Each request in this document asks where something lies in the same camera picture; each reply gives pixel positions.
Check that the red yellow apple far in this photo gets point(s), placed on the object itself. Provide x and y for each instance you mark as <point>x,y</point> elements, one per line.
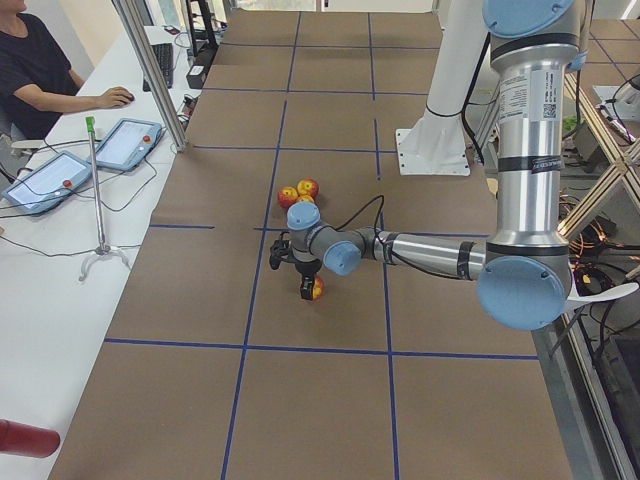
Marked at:
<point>287,196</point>

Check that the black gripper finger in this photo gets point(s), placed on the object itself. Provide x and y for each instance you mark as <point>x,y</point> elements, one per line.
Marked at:
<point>307,286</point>

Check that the black computer box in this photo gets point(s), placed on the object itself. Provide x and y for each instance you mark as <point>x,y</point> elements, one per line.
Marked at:
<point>200,68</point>

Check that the lone red yellow apple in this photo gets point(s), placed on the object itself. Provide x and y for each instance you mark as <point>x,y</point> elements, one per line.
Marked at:
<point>318,288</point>

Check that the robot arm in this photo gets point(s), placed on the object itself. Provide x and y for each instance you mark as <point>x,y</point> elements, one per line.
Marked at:
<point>522,273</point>

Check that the black keyboard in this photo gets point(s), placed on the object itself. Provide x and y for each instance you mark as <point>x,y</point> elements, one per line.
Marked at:
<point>164,55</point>

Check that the teach pendant tablet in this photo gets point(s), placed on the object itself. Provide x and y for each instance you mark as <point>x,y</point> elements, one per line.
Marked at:
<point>47,186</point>
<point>127,144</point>

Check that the red yellow apple left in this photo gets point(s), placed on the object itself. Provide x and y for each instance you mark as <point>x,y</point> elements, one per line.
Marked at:
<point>308,186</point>

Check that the red cylinder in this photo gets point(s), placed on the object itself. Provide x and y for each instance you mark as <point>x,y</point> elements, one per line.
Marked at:
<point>26,440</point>

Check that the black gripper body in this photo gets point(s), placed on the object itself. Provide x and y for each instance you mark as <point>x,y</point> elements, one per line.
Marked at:
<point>306,270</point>

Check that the far teach pendant tablet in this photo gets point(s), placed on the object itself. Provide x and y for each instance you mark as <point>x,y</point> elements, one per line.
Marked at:
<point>127,144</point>

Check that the green handled reacher grabber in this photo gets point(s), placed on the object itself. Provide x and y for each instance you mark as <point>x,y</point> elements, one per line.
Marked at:
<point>103,251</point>

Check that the near teach pendant tablet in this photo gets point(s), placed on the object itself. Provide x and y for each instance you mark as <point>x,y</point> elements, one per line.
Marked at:
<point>47,186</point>

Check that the seated person black shirt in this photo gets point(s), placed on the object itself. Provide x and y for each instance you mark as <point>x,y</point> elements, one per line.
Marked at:
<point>38,83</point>

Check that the white camera post base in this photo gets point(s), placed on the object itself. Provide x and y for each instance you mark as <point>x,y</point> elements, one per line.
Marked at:
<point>435,145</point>

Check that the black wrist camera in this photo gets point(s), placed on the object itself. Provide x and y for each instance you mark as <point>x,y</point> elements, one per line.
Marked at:
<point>280,251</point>

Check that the aluminium frame post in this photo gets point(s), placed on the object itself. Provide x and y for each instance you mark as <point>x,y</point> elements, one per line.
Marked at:
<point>132,23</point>

